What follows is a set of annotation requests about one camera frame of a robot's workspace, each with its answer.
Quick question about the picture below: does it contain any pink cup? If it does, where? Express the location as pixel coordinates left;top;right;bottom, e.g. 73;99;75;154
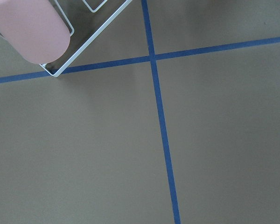
0;0;70;64

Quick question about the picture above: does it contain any white wire cup rack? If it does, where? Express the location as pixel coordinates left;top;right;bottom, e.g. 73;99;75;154
0;0;133;78

